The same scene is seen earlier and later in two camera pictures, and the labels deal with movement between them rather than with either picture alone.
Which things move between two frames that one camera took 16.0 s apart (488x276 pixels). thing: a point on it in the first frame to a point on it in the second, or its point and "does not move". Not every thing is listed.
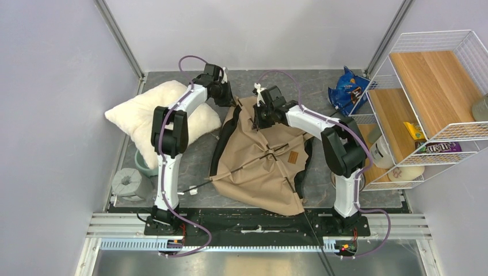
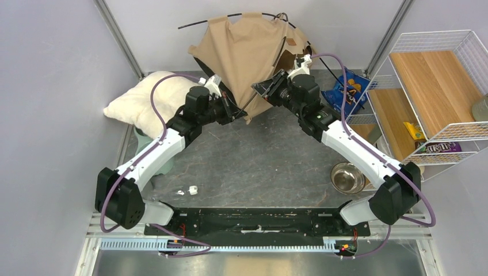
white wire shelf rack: [429, 103] does not move
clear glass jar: [480, 109] does not move
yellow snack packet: [416, 130] does not move
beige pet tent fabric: [263, 167] to [247, 51]
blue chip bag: [350, 92] does not move
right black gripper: [259, 115] to [272, 88]
